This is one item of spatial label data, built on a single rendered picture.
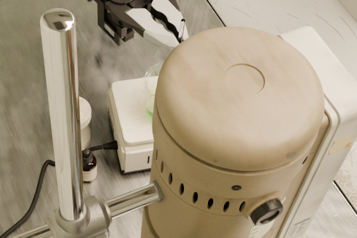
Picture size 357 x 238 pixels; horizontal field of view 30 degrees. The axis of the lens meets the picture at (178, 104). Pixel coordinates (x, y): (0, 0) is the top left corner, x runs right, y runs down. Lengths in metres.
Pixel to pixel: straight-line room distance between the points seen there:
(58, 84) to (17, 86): 0.87
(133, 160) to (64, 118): 0.70
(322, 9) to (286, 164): 0.99
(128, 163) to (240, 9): 0.44
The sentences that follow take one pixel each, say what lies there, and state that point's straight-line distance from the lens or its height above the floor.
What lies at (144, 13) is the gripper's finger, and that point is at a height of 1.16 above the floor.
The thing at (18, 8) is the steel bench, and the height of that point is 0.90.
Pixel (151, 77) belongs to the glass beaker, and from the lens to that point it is 0.99.
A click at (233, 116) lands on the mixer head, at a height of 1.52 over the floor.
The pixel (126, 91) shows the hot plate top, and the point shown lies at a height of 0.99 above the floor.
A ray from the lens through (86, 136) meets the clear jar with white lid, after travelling 1.06.
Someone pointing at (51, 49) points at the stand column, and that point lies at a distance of 0.29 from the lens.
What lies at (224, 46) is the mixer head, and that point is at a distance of 0.41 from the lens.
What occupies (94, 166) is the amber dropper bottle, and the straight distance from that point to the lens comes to 1.03.
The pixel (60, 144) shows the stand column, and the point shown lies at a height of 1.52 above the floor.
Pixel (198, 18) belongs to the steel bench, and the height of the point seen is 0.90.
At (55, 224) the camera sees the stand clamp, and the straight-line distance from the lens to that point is 0.43.
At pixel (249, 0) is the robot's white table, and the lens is 1.35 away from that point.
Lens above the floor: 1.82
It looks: 53 degrees down
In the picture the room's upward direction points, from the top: 8 degrees clockwise
